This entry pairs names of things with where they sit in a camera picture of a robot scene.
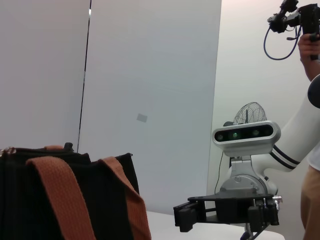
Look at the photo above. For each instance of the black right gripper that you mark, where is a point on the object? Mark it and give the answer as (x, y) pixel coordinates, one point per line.
(232, 210)

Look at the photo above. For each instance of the silver zipper pull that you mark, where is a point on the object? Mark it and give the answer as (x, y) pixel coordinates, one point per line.
(8, 150)

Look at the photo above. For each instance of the person forearm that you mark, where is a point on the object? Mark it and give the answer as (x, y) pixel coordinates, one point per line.
(312, 70)

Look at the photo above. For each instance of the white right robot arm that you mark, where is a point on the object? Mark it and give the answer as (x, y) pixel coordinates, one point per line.
(300, 125)

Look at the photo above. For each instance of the person hand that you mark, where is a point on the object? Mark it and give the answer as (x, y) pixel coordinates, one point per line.
(306, 47)

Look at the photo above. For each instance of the grey tape patch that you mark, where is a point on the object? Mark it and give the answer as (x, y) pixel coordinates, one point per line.
(142, 117)

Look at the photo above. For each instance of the person torso tan trousers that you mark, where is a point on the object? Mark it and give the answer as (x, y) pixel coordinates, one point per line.
(312, 195)

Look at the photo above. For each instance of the black handheld teleoperation controller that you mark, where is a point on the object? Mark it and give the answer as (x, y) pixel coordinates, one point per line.
(307, 17)

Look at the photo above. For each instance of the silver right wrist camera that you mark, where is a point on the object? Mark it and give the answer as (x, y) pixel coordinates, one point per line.
(246, 137)

